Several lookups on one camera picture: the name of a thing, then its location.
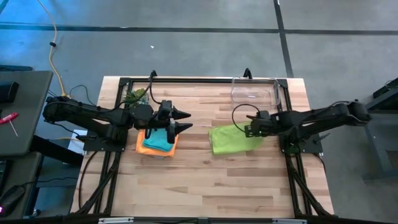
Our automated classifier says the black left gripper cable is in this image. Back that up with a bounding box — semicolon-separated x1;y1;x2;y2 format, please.
148;73;164;106

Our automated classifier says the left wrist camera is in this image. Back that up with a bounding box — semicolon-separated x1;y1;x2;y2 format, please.
157;99;174;121

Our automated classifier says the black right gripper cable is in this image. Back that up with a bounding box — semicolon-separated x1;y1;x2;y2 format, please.
231;103;262;134

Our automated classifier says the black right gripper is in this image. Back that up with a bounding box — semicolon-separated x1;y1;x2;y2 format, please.
246;110;275;138

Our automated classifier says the white paper sheet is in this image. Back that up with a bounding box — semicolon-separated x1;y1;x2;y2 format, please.
71;129;87;156

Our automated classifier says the black metal table frame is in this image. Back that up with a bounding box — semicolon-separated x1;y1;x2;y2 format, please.
70;67;335;218

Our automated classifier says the thin black floor cable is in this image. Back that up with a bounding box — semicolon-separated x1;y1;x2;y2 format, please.
46;83;98;108

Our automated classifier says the yellow power cord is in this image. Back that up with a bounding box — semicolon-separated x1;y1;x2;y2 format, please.
36;0;68;97

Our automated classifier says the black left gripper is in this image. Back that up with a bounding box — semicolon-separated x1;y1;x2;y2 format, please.
152;105;194;144

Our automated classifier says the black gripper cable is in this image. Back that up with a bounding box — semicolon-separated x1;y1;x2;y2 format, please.
148;73;164;106
231;103;262;134

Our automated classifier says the clear plastic bin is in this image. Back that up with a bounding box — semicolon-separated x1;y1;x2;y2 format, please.
230;76;282;108

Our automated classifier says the green microfiber towel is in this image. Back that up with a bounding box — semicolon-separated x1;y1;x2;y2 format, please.
208;121;266;156

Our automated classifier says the dark side table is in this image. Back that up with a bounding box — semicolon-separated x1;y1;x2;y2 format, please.
0;70;54;157

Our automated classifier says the red-handled screwdriver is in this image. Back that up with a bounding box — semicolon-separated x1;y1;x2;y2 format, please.
0;112;21;138

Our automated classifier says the orange microfiber towel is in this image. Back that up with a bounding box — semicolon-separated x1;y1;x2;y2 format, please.
135;129;180;158

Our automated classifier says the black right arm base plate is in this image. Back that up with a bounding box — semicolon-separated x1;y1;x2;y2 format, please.
279;133;331;154

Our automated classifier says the black computer mouse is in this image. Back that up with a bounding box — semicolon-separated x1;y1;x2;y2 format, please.
0;184;26;216

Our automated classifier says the black box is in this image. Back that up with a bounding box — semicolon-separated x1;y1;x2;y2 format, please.
0;81;20;105

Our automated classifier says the teal microfiber towel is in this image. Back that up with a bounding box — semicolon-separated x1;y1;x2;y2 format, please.
142;128;175;152

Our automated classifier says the potted succulent plant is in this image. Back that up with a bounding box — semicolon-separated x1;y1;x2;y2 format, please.
123;88;149;108

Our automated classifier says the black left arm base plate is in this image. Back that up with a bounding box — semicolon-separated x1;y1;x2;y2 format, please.
75;133;126;153

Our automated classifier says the grey metal stand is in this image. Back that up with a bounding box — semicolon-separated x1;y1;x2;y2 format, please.
362;77;398;182

